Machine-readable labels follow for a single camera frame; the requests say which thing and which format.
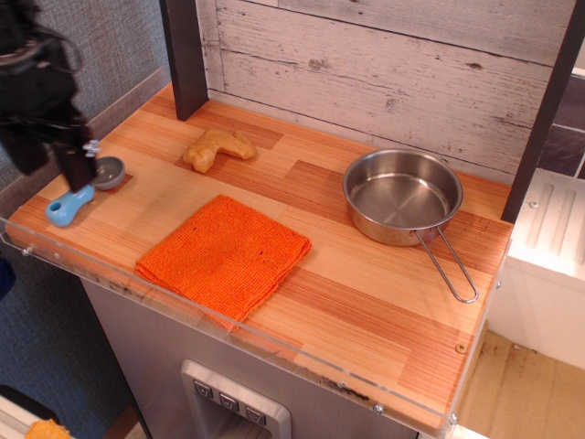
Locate grey toy fridge cabinet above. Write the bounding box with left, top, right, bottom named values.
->
left=83, top=280, right=416, bottom=438

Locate orange knitted rag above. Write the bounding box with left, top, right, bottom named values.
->
left=134, top=195, right=312, bottom=329

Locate yellow toy dough piece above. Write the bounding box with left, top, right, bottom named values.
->
left=182, top=128, right=257, bottom=173

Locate blue handled grey spoon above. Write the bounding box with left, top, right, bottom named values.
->
left=45, top=156, right=126, bottom=227

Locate dark grey post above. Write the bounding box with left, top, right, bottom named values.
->
left=159, top=0, right=208, bottom=121
left=501, top=0, right=584, bottom=223

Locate silver dispenser button panel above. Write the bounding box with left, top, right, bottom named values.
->
left=180, top=359, right=293, bottom=438

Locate yellow object bottom left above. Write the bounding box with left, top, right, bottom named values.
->
left=24, top=419, right=72, bottom=439

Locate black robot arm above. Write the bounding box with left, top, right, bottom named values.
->
left=1, top=1, right=97, bottom=192

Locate dark grey left post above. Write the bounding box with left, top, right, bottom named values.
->
left=159, top=0, right=208, bottom=121

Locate steel pan with wire handle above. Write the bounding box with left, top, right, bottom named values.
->
left=342, top=149, right=479, bottom=304

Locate clear acrylic front guard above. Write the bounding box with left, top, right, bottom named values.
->
left=0, top=216, right=458, bottom=434

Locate dark grey right post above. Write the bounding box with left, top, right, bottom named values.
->
left=501, top=0, right=584, bottom=223

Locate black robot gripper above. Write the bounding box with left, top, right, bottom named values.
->
left=1, top=40, right=99, bottom=192

